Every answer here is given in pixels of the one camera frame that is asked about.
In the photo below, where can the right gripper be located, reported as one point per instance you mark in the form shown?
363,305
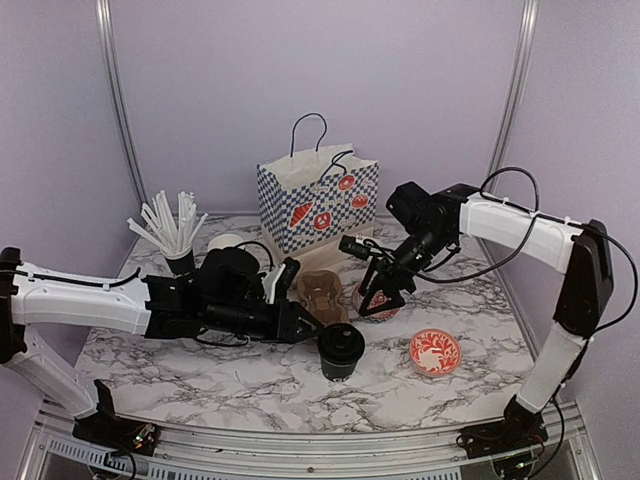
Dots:
387,276

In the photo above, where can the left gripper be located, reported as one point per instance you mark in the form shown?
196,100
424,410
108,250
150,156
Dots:
287,321

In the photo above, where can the black cup lid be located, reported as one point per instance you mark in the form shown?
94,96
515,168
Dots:
341,343

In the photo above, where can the black paper coffee cup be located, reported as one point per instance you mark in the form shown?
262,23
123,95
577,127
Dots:
337,372

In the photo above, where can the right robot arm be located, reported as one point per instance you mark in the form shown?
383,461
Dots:
499,317

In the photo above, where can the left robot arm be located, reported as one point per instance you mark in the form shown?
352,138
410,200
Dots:
228,293

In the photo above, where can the checkered paper takeout bag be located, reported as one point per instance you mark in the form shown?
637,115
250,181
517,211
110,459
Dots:
314,195

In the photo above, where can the red patterned bowl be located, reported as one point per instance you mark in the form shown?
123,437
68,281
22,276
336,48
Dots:
378,300

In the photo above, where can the cardboard cup carrier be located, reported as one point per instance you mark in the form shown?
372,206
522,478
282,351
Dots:
320,293

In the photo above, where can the red floral bowl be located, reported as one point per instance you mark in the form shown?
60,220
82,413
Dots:
435,353

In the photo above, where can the stack of paper cups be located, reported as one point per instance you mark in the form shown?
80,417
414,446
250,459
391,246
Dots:
223,241

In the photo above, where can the black cup holding straws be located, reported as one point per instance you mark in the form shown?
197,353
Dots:
181,263

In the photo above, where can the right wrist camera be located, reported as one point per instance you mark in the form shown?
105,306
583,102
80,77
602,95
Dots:
360,247

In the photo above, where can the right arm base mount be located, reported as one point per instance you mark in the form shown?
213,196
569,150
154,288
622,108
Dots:
499,437

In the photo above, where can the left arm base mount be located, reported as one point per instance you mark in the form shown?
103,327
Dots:
104,427

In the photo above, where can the aluminium front rail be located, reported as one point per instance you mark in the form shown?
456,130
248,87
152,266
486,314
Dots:
189,452

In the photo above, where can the right aluminium frame post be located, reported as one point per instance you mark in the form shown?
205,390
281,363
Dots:
516,85

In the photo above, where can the aluminium frame post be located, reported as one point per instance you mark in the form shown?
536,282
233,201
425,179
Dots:
516,85
110,60

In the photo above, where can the left aluminium frame post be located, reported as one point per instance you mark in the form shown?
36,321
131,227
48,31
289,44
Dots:
110,60

